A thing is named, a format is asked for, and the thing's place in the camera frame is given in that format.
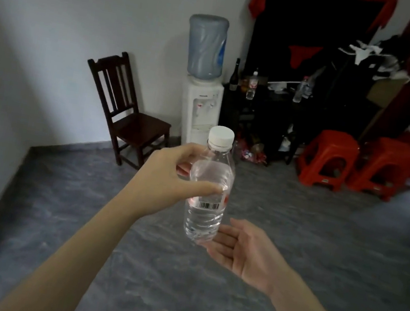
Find person's left hand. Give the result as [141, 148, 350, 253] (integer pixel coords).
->
[116, 133, 230, 233]

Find person's right hand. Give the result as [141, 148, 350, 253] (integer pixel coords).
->
[194, 213, 299, 301]

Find clear water bottle red label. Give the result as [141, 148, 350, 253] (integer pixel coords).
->
[179, 122, 244, 247]
[245, 70, 260, 101]

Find red cap bottle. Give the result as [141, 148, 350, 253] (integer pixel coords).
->
[292, 74, 310, 105]

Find person's left forearm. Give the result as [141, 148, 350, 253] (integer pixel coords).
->
[0, 173, 145, 311]

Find white water dispenser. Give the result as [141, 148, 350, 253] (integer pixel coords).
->
[173, 74, 227, 150]

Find large blue water jug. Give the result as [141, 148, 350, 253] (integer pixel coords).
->
[180, 11, 232, 83]

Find dark wooden chair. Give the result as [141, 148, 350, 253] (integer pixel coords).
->
[71, 46, 183, 175]

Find red snack packets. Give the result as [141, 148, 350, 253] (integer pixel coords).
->
[232, 135, 272, 167]

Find dark wine bottle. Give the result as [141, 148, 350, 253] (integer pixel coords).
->
[228, 57, 244, 92]

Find tall tan cardboard box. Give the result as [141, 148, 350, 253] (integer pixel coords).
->
[357, 72, 410, 148]

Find black television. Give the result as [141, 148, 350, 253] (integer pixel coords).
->
[243, 0, 387, 101]

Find pile of dark clothes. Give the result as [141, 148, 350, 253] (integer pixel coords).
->
[310, 23, 410, 143]

